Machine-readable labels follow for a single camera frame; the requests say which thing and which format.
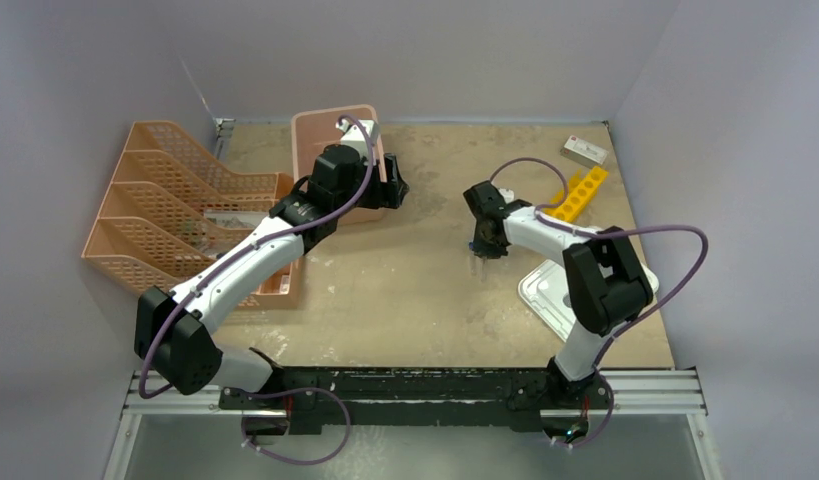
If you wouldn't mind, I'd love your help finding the white plastic tray lid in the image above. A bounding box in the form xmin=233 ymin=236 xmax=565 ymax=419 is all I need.
xmin=518 ymin=259 xmax=661 ymax=344

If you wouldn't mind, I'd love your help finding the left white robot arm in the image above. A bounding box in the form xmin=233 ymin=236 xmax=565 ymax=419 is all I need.
xmin=134 ymin=144 xmax=409 ymax=409

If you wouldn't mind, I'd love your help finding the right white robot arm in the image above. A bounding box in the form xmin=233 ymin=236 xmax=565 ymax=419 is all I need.
xmin=463 ymin=181 xmax=654 ymax=407

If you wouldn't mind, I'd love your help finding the pink plastic bin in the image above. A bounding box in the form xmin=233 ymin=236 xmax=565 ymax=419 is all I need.
xmin=291 ymin=104 xmax=386 ymax=226

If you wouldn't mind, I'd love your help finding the yellow test tube rack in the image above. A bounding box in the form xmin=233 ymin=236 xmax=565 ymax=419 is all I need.
xmin=543 ymin=166 xmax=608 ymax=223

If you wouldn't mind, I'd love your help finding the small white red box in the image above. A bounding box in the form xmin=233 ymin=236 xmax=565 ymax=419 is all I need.
xmin=560 ymin=135 xmax=609 ymax=168

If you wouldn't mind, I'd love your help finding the orange mesh file rack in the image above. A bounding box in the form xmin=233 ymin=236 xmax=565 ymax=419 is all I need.
xmin=81 ymin=121 xmax=292 ymax=294

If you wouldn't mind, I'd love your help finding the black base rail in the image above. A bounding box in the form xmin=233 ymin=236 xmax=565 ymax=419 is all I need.
xmin=120 ymin=365 xmax=708 ymax=439

